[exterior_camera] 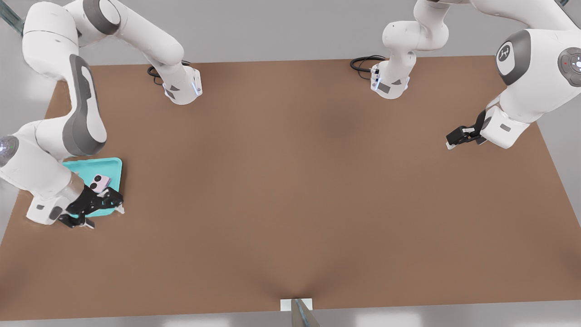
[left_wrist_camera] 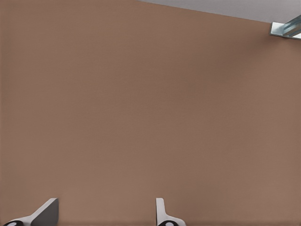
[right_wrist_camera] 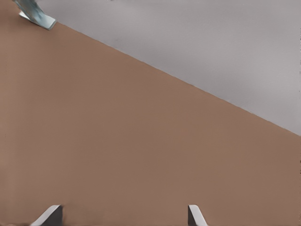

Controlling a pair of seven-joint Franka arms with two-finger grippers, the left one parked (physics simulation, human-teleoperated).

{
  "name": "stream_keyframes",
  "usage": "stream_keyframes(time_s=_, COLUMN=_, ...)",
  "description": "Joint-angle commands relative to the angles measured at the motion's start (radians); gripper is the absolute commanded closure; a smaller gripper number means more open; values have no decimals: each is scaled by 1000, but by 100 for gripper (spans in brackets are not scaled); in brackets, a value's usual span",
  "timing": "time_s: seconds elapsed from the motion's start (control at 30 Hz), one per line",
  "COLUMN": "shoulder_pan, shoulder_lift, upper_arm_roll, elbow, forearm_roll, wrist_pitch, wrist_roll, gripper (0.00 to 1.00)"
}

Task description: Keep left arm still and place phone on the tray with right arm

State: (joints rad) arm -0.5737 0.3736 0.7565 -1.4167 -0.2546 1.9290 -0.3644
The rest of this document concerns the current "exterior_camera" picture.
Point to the pale blue-green tray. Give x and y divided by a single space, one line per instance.
111 170

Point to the pale lilac phone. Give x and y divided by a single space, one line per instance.
100 183

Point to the silver frame post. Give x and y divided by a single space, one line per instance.
11 19
563 2
300 314

